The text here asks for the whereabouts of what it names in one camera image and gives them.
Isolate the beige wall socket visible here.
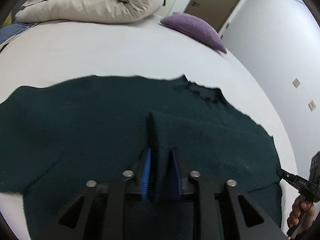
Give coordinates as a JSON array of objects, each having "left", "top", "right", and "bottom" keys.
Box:
[{"left": 308, "top": 100, "right": 317, "bottom": 111}]

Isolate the white bed sheet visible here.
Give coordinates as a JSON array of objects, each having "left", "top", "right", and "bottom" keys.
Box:
[{"left": 1, "top": 16, "right": 295, "bottom": 239}]

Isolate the yellow patterned cushion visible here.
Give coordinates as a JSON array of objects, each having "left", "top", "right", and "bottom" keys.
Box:
[{"left": 2, "top": 12, "right": 12, "bottom": 27}]

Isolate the brown wooden door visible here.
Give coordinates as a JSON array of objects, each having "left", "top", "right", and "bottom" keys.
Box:
[{"left": 184, "top": 0, "right": 240, "bottom": 31}]

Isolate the beige rolled duvet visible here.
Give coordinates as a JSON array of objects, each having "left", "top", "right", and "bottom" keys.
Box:
[{"left": 15, "top": 0, "right": 166, "bottom": 24}]

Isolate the purple cushion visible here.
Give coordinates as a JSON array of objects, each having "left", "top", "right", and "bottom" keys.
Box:
[{"left": 160, "top": 13, "right": 227, "bottom": 54}]

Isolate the person's right hand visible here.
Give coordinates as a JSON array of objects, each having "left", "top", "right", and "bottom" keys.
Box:
[{"left": 286, "top": 194, "right": 317, "bottom": 235}]

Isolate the blue bed pillow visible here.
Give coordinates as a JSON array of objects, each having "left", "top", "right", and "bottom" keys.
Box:
[{"left": 0, "top": 23, "right": 36, "bottom": 49}]

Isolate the dark green sweater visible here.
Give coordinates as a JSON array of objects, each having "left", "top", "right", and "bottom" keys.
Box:
[{"left": 1, "top": 76, "right": 282, "bottom": 239}]

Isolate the beige wall switch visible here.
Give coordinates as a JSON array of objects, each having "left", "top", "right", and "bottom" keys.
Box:
[{"left": 292, "top": 78, "right": 300, "bottom": 88}]

